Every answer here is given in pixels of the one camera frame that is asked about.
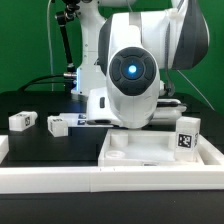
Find white U-shaped fence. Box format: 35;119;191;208
0;137;224;194

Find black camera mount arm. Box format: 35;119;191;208
54;0;81;81

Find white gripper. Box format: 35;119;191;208
85;87;188;128

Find white sheet with markers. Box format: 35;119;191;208
59;113;86;127

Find white square table top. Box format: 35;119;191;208
98;129;204;167

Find white thin cable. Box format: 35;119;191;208
46;0;56;92

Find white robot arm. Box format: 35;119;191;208
75;0;209;129

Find black cables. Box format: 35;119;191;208
18;73;76;93

